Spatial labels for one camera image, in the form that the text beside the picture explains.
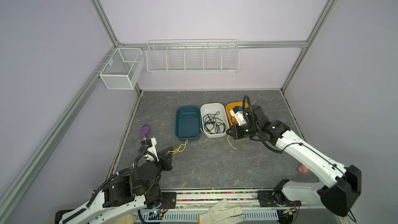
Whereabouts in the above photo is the yellow cable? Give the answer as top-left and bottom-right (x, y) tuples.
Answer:
(199, 120), (237, 150)
(167, 139), (189, 155)

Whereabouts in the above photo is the black cable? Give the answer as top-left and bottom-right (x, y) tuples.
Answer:
(203, 110), (227, 135)

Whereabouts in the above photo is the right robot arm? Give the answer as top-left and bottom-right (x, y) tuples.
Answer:
(226, 95), (362, 217)

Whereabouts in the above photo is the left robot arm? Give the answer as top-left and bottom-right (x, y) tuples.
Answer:
(55, 146), (174, 224)

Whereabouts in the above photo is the yellow plastic bin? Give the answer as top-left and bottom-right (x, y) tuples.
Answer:
(226, 102), (248, 126)

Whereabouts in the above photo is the white plastic bin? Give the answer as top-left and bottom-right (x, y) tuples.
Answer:
(200, 103), (230, 139)

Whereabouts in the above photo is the purple pink hairbrush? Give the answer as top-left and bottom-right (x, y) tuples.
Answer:
(139, 125), (150, 140)

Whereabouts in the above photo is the teal plastic bin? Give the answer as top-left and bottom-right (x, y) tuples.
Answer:
(175, 106), (202, 142)

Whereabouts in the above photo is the white work glove left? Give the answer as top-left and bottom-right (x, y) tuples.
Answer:
(108, 213), (136, 224)

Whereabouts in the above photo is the white work glove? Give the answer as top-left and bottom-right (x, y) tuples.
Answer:
(198, 199), (245, 224)
(108, 213), (136, 224)

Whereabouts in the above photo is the white work glove centre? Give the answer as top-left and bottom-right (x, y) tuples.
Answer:
(198, 199), (245, 224)

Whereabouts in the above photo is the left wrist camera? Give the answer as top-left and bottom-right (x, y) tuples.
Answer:
(141, 138), (159, 162)

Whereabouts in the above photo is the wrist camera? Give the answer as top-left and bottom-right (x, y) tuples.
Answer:
(141, 138), (159, 162)
(230, 106), (247, 126)

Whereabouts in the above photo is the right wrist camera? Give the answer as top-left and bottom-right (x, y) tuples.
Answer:
(230, 106), (247, 126)

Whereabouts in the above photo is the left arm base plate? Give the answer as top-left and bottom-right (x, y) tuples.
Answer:
(152, 191), (177, 209)

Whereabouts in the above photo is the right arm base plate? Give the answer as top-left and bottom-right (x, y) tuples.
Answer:
(257, 190), (302, 207)

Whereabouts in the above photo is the long white wire basket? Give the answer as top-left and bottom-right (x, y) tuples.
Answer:
(146, 39), (240, 73)

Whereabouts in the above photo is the white wire mesh box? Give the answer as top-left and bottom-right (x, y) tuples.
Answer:
(100, 48), (145, 90)

